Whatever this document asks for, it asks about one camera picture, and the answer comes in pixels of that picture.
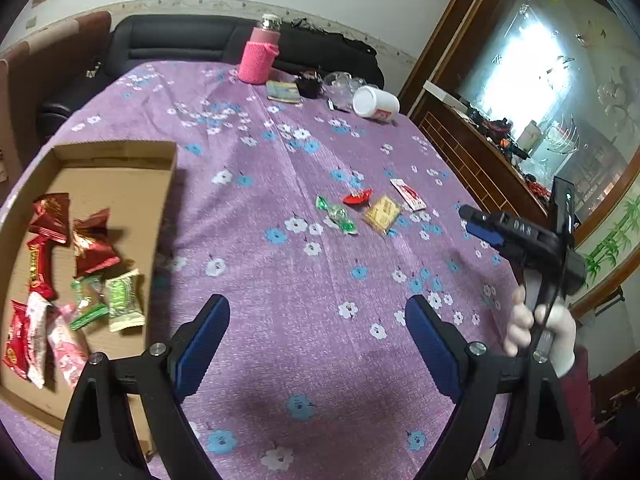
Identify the white plastic jar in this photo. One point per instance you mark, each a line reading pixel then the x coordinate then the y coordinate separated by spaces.
pixel 375 103

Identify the cardboard box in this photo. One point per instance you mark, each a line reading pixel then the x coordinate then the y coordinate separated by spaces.
pixel 110 180

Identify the white red sachet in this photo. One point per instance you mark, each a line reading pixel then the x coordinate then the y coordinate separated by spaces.
pixel 409 195

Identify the wooden glass cabinet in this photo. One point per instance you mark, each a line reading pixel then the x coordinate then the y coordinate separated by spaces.
pixel 480 160

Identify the small green candy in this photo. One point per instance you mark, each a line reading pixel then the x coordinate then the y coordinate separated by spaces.
pixel 340 217

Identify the red snack packet black label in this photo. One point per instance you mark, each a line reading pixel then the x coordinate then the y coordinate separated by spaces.
pixel 40 270

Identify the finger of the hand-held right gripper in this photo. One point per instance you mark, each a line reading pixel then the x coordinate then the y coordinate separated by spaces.
pixel 482 234
pixel 477 214

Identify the small red candy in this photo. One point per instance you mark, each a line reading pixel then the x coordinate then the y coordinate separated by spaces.
pixel 359 197

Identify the black sofa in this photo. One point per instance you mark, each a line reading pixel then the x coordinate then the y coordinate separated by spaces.
pixel 175 40

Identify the pink cartoon snack packet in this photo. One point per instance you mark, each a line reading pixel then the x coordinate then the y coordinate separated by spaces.
pixel 67 355

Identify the black bag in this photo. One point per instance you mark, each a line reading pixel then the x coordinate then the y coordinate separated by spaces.
pixel 325 40

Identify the person's right forearm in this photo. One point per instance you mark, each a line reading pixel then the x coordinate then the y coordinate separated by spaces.
pixel 582 400

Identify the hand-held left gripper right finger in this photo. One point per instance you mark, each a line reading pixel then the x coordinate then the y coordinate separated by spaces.
pixel 432 350

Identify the yellow cracker packet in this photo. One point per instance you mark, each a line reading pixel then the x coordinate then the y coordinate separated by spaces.
pixel 382 214

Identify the dark red foil snack packet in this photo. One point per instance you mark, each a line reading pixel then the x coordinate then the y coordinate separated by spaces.
pixel 50 217
pixel 92 247

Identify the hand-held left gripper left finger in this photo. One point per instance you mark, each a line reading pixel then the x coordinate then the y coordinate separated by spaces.
pixel 200 350

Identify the small black pouch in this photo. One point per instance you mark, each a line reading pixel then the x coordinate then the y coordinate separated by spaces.
pixel 310 86

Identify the red-brown chair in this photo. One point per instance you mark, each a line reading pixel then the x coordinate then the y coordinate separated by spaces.
pixel 60 45

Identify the white box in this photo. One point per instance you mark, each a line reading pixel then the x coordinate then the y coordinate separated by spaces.
pixel 441 93

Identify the purple floral tablecloth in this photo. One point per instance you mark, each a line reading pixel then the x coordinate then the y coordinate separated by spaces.
pixel 280 260

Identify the pink knit-sleeved thermos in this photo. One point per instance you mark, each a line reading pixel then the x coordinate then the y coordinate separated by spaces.
pixel 255 60

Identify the small green booklet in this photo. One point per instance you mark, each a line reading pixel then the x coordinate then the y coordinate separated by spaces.
pixel 283 92

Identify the white red print snack packet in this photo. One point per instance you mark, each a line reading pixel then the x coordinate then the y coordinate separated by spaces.
pixel 36 340

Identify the red snack packet yellow emblem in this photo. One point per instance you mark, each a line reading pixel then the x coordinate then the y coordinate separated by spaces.
pixel 17 340

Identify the green white snack packet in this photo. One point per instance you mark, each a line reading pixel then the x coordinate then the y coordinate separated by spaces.
pixel 122 300

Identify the person's right hand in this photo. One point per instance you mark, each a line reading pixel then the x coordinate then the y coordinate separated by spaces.
pixel 560 332

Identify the black pen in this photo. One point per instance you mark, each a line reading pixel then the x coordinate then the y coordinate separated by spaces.
pixel 337 106

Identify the clear green-edged snack packet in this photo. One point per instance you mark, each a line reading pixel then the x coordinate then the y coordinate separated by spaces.
pixel 87 302

